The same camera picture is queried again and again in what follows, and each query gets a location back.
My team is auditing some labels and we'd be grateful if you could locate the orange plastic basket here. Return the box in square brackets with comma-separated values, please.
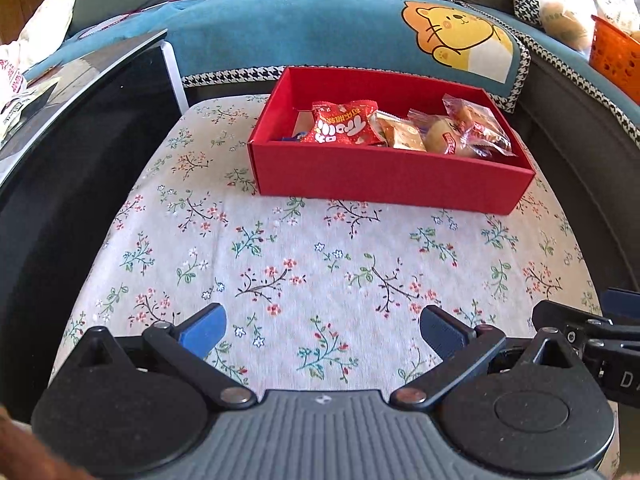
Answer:
[590, 14, 640, 86]

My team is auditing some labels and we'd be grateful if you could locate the cream blanket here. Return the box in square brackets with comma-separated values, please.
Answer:
[0, 0, 76, 68]

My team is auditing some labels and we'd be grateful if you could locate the black glossy cabinet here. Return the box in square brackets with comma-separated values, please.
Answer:
[0, 29, 191, 411]

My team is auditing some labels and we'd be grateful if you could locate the red snack bag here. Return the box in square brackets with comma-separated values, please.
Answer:
[300, 101, 386, 148]

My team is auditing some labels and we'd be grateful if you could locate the red cardboard box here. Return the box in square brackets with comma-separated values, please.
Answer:
[247, 66, 537, 216]

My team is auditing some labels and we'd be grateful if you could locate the floral tablecloth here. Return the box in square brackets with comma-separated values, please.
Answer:
[50, 94, 621, 461]

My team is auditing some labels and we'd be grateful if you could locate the brown pastry clear packet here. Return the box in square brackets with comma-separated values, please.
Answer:
[442, 94, 516, 158]

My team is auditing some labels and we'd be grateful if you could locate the gold foil packet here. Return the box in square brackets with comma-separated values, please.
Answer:
[372, 111, 428, 151]

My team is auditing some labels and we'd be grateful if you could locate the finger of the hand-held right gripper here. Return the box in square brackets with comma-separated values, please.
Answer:
[601, 288, 640, 324]
[532, 300, 640, 357]

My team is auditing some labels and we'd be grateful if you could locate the blue lion print sofa cover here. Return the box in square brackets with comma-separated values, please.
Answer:
[25, 0, 531, 113]

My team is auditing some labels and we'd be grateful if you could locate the plain white plastic bag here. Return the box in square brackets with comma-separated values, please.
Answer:
[535, 0, 596, 53]

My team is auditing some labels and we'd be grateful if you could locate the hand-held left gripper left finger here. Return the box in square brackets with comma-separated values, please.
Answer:
[65, 302, 258, 408]

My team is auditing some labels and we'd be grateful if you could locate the white red plastic bag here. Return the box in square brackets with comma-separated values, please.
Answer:
[0, 45, 31, 141]

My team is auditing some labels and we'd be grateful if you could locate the round steamed cake packet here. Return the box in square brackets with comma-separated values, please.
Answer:
[407, 109, 468, 156]

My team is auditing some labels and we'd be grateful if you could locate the blue houndstooth-edged sofa cover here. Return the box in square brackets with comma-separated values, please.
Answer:
[470, 2, 640, 141]

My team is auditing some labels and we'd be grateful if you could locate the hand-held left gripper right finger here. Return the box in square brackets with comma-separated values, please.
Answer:
[390, 304, 581, 408]

